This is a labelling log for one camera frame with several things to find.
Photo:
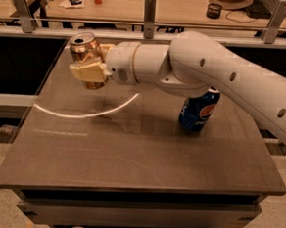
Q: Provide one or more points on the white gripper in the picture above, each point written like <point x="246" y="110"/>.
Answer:
<point x="119" y="62"/>

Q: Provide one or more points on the orange soda can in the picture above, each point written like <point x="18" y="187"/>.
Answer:
<point x="83" y="47"/>

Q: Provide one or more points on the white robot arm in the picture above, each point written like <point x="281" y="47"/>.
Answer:
<point x="188" y="66"/>

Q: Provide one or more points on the blue Pepsi can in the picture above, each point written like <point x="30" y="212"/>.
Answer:
<point x="195" y="112"/>

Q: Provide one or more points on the black mesh pen cup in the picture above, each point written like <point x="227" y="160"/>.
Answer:
<point x="213" y="11"/>

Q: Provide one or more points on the tan brimmed hat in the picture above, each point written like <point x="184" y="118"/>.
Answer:
<point x="232" y="4"/>

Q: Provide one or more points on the black keyboard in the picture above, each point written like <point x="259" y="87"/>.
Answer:
<point x="258" y="10"/>

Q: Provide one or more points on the middle metal railing post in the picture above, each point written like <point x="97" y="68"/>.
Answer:
<point x="149" y="18"/>

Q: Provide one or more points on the metal railing post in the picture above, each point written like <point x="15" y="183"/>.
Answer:
<point x="28" y="24"/>
<point x="269" y="34"/>
<point x="149" y="18"/>

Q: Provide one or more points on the left metal railing post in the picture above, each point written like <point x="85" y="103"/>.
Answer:
<point x="28" y="24"/>

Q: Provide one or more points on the right metal railing post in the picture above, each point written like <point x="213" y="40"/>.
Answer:
<point x="269" y="34"/>

